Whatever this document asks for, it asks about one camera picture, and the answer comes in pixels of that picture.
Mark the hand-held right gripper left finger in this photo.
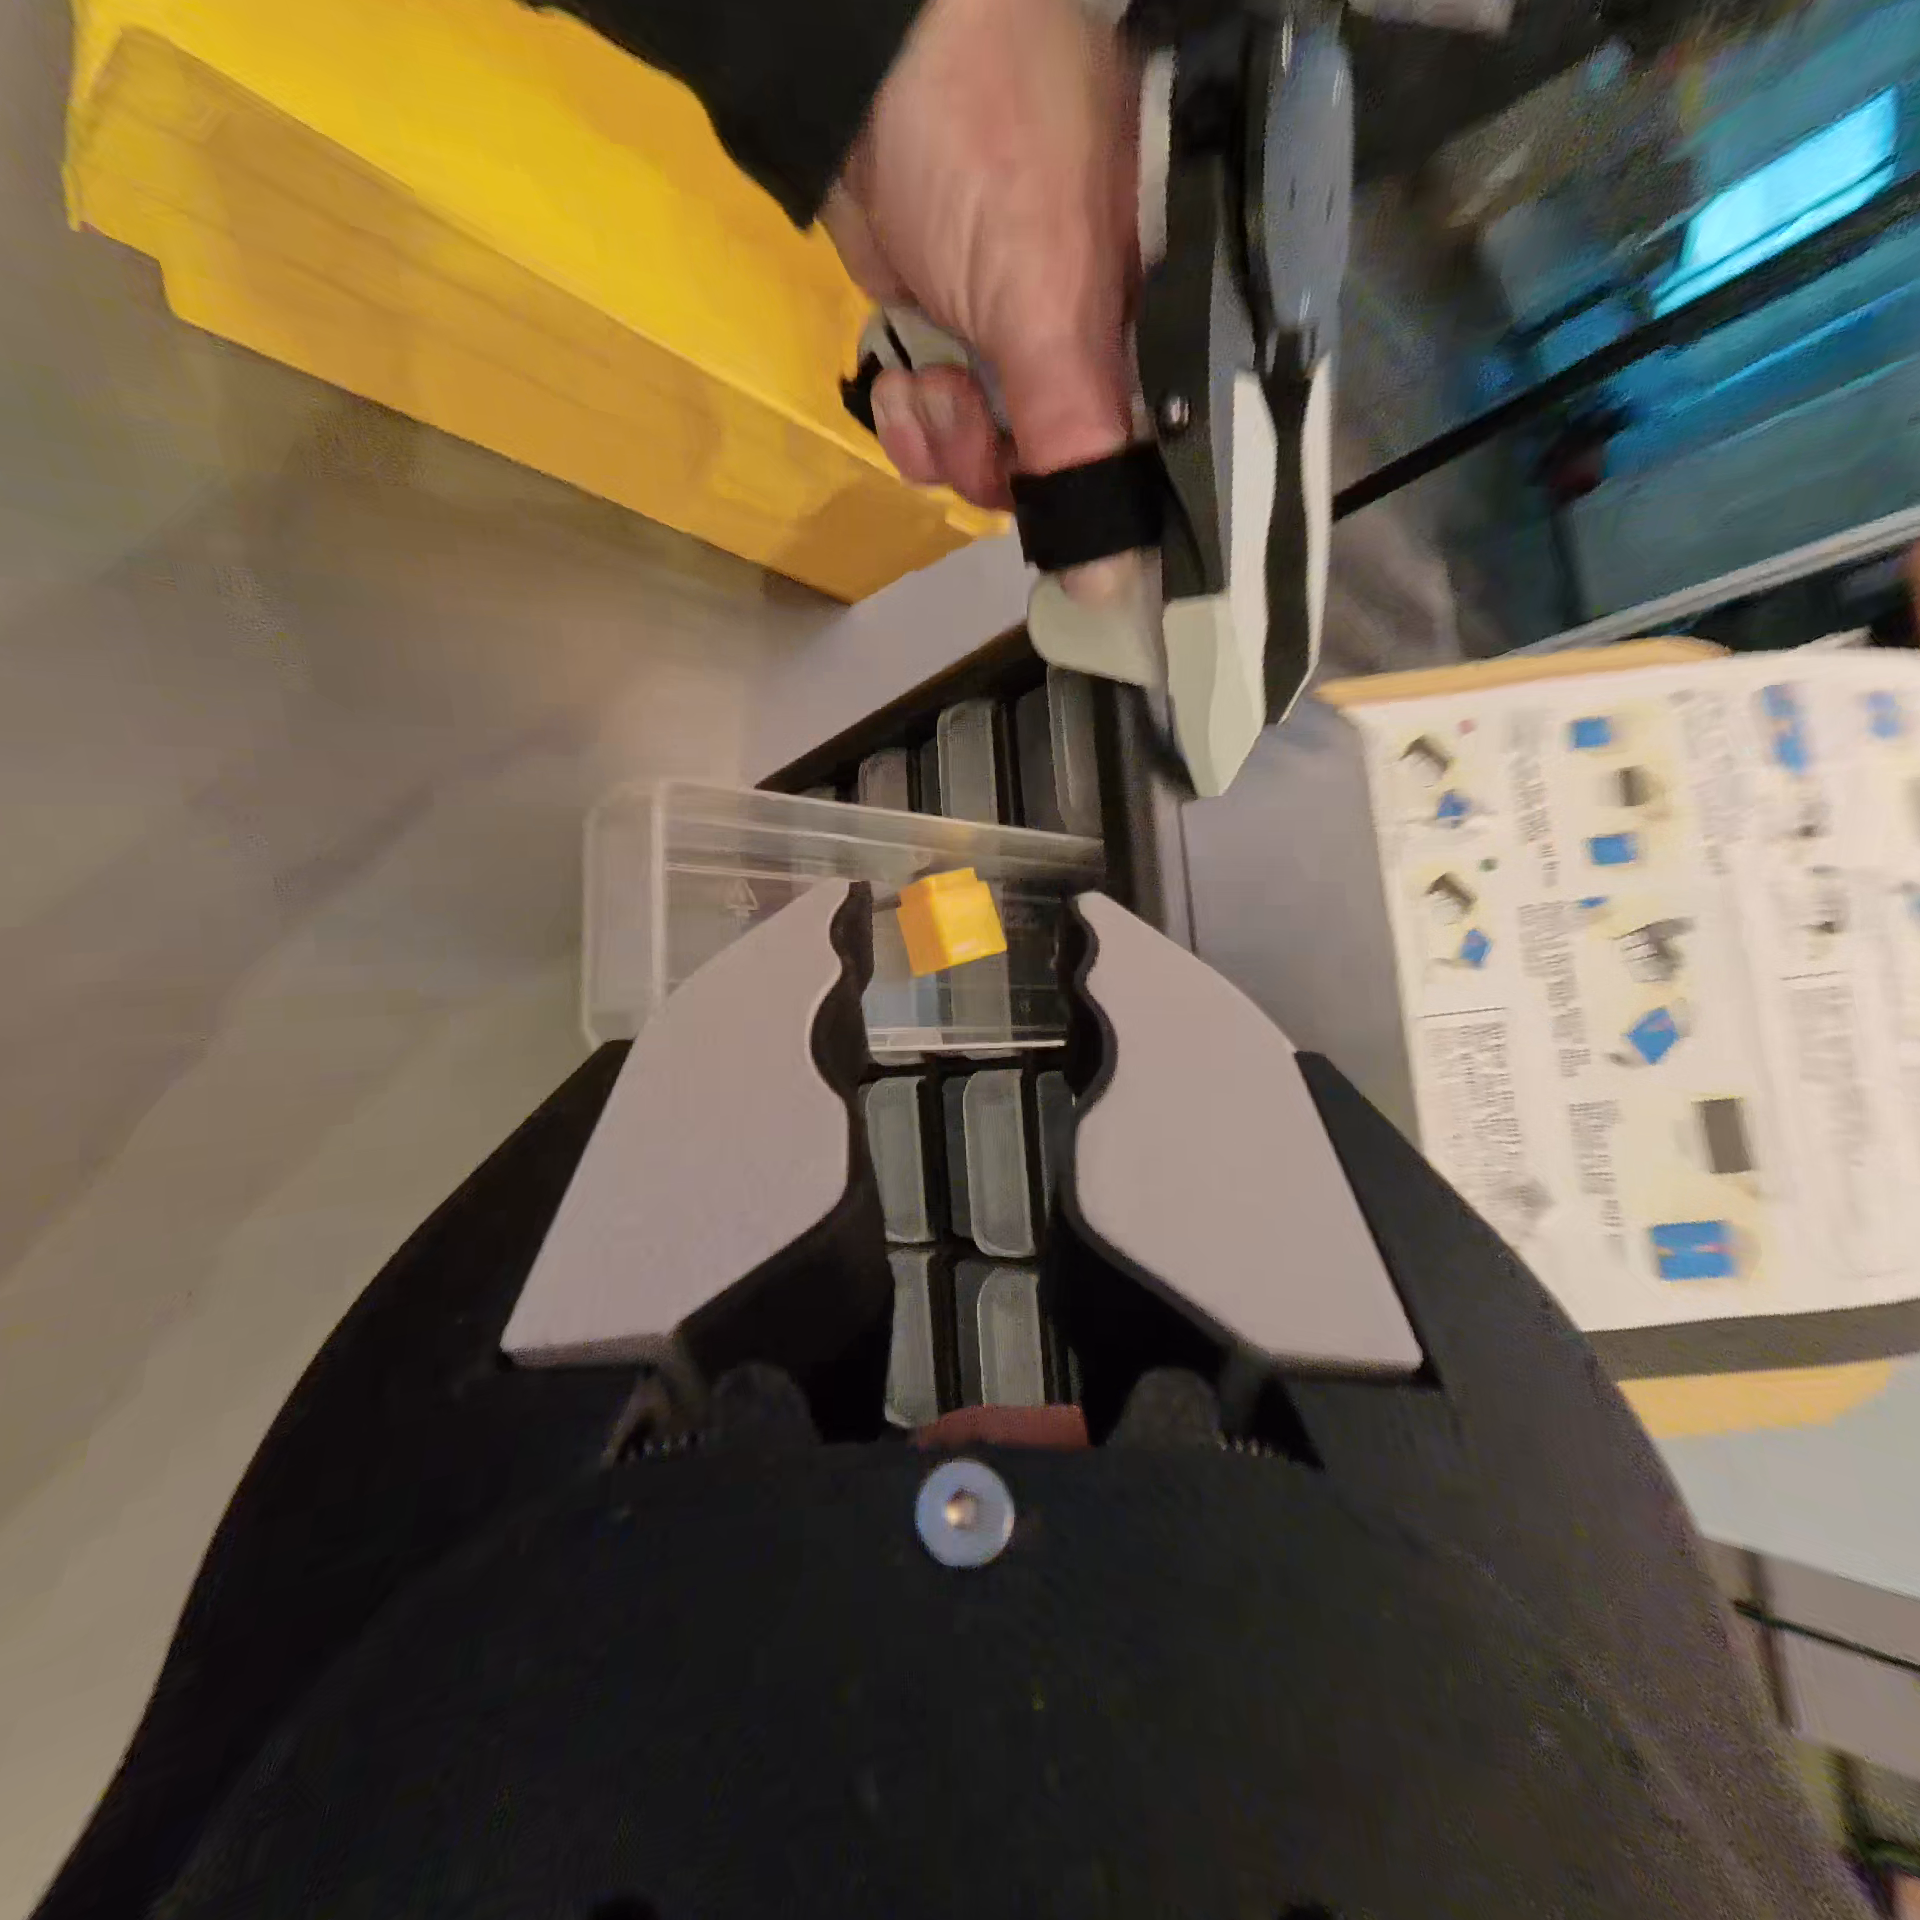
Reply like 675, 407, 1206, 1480
499, 876, 880, 1374

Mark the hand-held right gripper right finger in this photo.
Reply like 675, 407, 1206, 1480
1051, 891, 1429, 1381

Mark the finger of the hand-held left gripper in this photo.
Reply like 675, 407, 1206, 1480
1272, 353, 1340, 730
1159, 367, 1297, 800

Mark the black drawer cabinet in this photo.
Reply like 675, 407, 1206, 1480
750, 626, 1203, 1435

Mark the clear plastic drawer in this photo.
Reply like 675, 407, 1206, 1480
582, 780, 1110, 1052

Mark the small yellow cube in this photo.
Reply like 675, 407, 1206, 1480
894, 864, 1011, 979

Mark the person's left forearm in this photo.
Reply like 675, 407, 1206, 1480
555, 0, 962, 229

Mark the grid of closed clear drawers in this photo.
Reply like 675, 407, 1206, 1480
794, 667, 1112, 1428

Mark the person's left hand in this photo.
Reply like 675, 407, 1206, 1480
816, 0, 1164, 610

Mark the black metal pole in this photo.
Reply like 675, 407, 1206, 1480
1332, 194, 1920, 522

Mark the printed instruction sheet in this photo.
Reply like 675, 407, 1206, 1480
1356, 649, 1920, 1335

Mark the instruction sheet on board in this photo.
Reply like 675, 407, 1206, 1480
1317, 636, 1920, 1442

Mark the blue lit screen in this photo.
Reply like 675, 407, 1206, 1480
1650, 90, 1909, 318

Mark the yellow plastic bin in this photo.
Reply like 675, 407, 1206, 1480
61, 0, 1009, 602

